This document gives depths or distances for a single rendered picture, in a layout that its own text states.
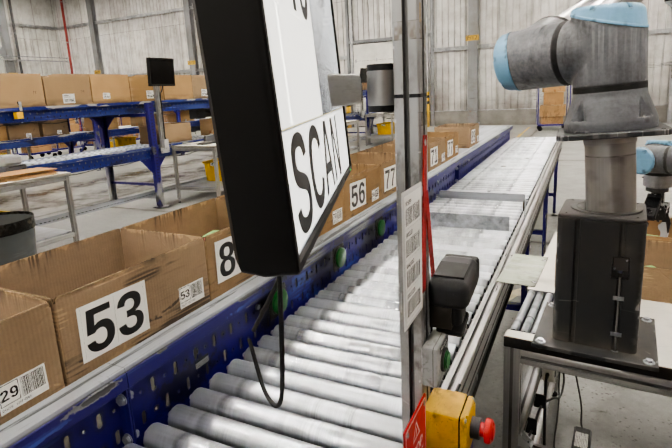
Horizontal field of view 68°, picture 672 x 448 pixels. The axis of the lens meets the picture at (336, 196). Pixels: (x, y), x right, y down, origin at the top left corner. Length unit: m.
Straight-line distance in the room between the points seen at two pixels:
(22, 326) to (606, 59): 1.22
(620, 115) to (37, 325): 1.19
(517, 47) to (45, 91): 5.66
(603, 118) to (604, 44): 0.15
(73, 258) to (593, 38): 1.29
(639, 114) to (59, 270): 1.36
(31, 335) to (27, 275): 0.34
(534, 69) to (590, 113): 0.18
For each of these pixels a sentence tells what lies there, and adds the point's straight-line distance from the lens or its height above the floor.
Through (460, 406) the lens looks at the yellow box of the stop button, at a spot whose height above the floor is 0.88.
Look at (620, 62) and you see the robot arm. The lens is 1.23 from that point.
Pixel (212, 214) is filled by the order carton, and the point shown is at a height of 1.00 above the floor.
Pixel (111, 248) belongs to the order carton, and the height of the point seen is 1.00.
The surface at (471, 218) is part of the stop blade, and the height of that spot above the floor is 0.79.
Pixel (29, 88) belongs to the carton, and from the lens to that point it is 6.33.
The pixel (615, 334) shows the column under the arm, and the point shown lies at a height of 0.80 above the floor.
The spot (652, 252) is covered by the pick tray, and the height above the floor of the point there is 0.81.
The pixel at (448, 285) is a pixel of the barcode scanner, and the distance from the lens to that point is 0.81.
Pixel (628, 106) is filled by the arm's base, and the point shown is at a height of 1.32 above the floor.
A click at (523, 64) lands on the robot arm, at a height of 1.42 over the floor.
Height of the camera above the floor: 1.38
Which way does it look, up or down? 12 degrees down
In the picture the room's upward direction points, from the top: 3 degrees counter-clockwise
